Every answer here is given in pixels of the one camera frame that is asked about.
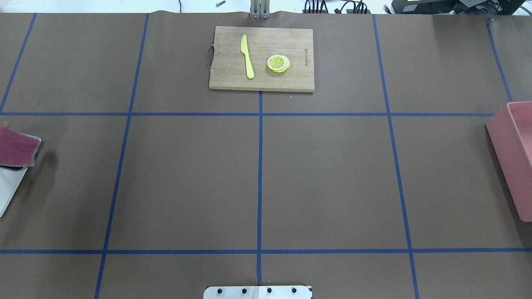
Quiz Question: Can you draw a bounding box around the aluminium frame post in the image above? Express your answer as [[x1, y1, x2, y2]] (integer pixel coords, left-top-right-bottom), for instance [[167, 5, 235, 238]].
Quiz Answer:
[[249, 0, 271, 19]]

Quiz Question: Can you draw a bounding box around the black power strip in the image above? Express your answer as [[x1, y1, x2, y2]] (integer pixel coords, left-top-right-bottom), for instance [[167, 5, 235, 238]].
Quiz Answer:
[[301, 0, 371, 15]]

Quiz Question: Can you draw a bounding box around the white rectangular tray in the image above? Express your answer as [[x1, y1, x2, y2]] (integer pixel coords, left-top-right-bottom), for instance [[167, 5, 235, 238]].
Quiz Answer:
[[0, 168, 28, 217]]

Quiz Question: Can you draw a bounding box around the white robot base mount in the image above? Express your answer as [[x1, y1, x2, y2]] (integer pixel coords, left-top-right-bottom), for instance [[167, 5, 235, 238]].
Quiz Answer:
[[203, 285, 313, 299]]

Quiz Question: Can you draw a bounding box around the magenta cloth with grey edge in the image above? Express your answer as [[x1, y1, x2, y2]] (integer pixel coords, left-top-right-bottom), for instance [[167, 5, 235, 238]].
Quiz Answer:
[[0, 127, 42, 169]]

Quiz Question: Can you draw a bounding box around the lemon slice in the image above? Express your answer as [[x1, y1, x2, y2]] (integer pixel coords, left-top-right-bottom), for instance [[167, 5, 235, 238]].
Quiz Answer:
[[267, 54, 291, 73]]

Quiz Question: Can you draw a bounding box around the pink plastic bin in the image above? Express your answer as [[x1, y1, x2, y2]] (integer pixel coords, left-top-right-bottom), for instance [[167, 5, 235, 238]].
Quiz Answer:
[[486, 101, 532, 223]]

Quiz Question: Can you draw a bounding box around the bamboo cutting board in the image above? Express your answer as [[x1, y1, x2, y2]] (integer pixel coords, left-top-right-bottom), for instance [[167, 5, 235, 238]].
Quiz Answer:
[[209, 25, 315, 93]]

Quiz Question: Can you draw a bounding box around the yellow plastic knife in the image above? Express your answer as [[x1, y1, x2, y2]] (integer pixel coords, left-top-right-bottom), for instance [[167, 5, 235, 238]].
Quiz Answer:
[[240, 34, 255, 79]]

